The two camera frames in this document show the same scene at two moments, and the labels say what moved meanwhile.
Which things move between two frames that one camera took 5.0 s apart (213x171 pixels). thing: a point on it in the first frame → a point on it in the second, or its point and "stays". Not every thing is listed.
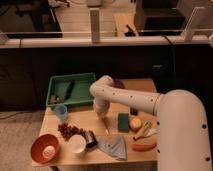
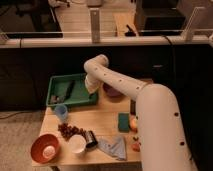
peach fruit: x=135 y=123 stays
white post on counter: x=95 y=25 stays
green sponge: x=123 y=122 stays
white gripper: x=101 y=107 → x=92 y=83
